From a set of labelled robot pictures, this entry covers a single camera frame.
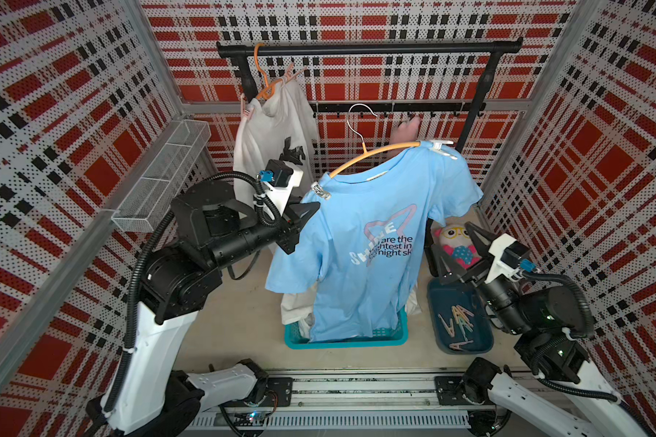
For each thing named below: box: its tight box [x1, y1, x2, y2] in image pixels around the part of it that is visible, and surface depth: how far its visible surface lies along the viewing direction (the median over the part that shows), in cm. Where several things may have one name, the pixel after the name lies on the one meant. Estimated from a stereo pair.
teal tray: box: [284, 307, 410, 350], surface depth 80 cm
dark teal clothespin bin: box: [426, 280, 495, 355], surface depth 85 cm
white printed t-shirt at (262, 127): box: [232, 74, 318, 211], surface depth 70 cm
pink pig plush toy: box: [389, 116, 421, 145], surface depth 92 cm
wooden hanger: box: [328, 102, 421, 179], surface depth 47 cm
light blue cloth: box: [265, 142, 484, 342], surface depth 58 cm
